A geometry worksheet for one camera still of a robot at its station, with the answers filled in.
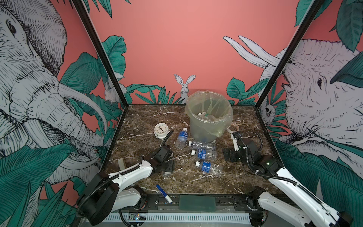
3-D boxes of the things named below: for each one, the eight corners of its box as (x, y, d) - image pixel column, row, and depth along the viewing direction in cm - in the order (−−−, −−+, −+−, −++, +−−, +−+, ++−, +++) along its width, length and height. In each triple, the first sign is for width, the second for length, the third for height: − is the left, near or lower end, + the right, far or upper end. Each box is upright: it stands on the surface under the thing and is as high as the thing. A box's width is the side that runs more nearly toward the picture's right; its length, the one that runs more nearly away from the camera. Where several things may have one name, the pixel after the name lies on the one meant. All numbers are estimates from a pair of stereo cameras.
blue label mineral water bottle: (194, 171, 87) (195, 168, 82) (195, 163, 90) (196, 159, 86) (220, 176, 85) (223, 172, 81) (220, 167, 89) (222, 163, 84)
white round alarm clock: (154, 138, 102) (153, 134, 98) (156, 126, 109) (155, 122, 105) (169, 138, 102) (168, 134, 98) (170, 126, 109) (169, 122, 105)
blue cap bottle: (174, 147, 97) (174, 143, 92) (182, 130, 107) (182, 125, 102) (183, 150, 96) (183, 146, 91) (189, 132, 106) (190, 127, 101)
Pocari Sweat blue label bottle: (191, 160, 91) (191, 157, 87) (191, 152, 95) (191, 148, 91) (216, 161, 91) (218, 157, 87) (215, 152, 95) (216, 148, 91)
